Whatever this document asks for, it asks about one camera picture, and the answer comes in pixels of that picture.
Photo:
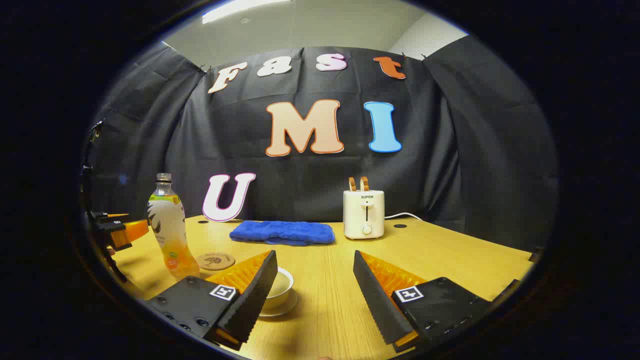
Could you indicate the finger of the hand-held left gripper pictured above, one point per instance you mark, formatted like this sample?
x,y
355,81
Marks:
x,y
135,230
117,216

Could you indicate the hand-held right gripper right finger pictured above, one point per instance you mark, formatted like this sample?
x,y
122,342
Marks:
x,y
377,300

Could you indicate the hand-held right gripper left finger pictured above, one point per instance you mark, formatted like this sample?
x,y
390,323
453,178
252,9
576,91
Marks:
x,y
252,300

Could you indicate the white ceramic teacup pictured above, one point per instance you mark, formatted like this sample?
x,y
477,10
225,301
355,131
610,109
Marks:
x,y
278,302

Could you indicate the clear orange water bottle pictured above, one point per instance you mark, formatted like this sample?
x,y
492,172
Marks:
x,y
167,230

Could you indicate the round cork coaster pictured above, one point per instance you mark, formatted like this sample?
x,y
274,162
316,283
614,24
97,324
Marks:
x,y
216,260

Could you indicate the white saucer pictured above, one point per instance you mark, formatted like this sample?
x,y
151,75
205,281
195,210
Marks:
x,y
288,307

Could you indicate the blue towel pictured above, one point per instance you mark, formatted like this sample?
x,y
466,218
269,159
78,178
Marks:
x,y
282,232

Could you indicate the white toaster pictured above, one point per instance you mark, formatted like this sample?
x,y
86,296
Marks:
x,y
363,212

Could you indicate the toast bread slice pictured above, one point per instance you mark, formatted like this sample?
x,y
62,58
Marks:
x,y
352,184
365,183

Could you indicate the black backdrop cloth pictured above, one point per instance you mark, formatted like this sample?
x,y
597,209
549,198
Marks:
x,y
450,150

